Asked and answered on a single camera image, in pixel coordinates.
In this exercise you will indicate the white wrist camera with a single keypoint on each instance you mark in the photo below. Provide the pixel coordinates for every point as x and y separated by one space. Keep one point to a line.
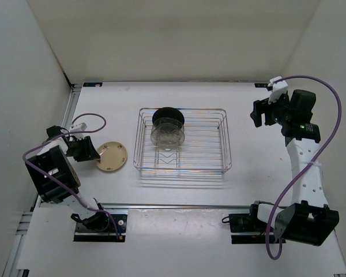
277 87
77 129

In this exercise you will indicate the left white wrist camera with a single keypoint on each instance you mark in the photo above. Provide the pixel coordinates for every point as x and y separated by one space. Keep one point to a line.
77 129

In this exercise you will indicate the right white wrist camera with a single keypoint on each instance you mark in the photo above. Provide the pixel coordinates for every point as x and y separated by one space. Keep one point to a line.
277 87

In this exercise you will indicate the chrome wire dish rack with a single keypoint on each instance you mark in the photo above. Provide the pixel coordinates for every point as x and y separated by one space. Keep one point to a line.
206 148

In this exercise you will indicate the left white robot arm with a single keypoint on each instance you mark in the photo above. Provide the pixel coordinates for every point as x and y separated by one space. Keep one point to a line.
56 180

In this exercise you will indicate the clear glass plate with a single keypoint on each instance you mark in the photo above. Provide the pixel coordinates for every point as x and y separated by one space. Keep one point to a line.
168 121
167 137

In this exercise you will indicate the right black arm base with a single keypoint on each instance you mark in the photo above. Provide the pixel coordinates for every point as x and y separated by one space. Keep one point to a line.
245 228

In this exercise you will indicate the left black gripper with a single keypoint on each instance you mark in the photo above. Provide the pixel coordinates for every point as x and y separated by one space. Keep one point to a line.
89 153

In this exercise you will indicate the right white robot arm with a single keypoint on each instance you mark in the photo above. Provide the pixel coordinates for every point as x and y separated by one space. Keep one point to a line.
308 219

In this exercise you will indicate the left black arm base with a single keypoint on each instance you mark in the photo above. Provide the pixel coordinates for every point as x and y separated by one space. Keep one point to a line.
99 228

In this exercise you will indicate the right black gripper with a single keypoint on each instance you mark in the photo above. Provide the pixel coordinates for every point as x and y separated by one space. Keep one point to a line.
262 107

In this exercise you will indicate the black round plate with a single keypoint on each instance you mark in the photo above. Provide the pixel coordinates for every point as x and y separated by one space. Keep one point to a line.
168 112

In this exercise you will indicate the cream patterned round plate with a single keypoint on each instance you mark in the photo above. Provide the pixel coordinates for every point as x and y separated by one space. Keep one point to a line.
113 155

